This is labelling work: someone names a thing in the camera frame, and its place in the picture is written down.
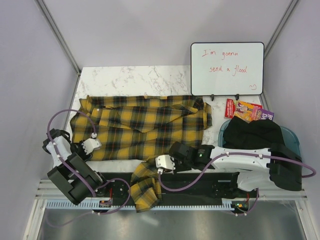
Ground yellow plaid flannel shirt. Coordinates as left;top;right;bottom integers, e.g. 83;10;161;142
70;95;212;213

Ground aluminium frame rails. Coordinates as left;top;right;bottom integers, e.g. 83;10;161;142
35;179;308;201

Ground white dry-erase board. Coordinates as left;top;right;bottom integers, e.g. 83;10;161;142
190;41;265;97

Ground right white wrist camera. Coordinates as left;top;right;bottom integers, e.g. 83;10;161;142
155;154;176;171

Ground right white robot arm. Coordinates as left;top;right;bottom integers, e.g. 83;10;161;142
168;142;302;197

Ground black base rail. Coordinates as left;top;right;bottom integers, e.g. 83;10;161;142
96;170;257;205

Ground white slotted cable duct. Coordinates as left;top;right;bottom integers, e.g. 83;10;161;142
45;199;249;211

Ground red card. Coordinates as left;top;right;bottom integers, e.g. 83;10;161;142
224;98;237;119

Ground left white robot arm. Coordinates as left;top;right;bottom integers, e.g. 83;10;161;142
42;128;110;205

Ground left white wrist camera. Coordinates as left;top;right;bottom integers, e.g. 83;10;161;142
81;138;102;155

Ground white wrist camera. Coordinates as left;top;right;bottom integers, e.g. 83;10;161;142
81;138;102;155
155;154;176;171

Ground black shirt in bin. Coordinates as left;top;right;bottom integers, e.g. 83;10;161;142
223;116;285;150

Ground teal plastic bin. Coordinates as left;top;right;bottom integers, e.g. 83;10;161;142
217;120;301;156

